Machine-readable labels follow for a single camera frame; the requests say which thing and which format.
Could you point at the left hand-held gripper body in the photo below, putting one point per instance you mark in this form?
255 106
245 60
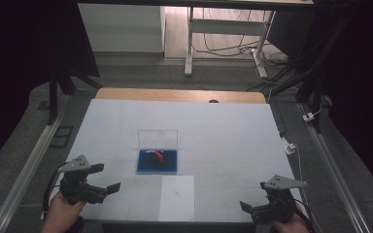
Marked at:
77 191

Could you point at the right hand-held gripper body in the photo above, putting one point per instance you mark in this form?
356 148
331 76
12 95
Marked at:
278 207

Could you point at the blue ink pad clear case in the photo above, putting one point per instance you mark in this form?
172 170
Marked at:
149 165

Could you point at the red stamp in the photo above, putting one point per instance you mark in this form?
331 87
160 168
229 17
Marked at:
159 157

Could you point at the person's right hand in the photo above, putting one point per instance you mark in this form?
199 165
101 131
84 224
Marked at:
291 226

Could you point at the person's left hand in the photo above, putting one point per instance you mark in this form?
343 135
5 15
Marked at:
60 215

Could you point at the white table cover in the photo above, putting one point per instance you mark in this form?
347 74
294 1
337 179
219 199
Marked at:
226 139

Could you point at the white paper sheet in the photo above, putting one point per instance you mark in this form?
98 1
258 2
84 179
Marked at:
181 207

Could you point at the black metal stand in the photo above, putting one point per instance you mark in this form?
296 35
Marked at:
53 97
314 81

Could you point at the wooden table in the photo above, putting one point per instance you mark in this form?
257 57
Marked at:
175 95

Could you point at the white cabinet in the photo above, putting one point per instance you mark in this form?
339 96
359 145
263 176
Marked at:
123 29

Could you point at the aluminium rail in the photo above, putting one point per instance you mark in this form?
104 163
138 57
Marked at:
29 168
330 168

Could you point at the white desk frame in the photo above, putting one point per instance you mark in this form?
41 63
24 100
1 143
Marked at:
226 27

